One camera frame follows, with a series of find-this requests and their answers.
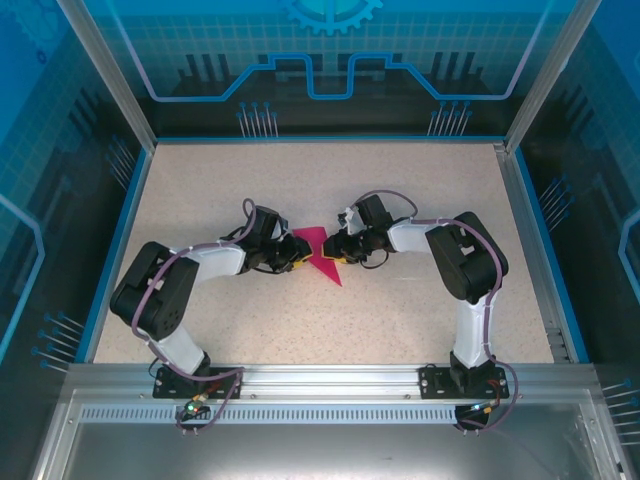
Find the pink paper sheet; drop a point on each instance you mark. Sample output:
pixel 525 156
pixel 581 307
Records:
pixel 330 272

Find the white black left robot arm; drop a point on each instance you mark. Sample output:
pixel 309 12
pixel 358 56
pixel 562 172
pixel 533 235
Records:
pixel 220 260

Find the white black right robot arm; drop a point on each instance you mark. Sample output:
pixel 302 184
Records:
pixel 405 237

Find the grey metal tray panel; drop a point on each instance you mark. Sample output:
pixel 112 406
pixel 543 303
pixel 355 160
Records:
pixel 325 452

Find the aluminium mounting rail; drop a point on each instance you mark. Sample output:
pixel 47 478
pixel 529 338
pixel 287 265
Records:
pixel 330 380

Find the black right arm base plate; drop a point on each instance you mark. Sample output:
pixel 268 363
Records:
pixel 435 385

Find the aluminium side rail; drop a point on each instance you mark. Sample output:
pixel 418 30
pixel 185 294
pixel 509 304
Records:
pixel 530 250

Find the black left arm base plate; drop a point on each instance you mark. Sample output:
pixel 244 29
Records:
pixel 167 387

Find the aluminium frame post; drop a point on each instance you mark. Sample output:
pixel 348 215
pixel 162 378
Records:
pixel 115 80
pixel 550 75

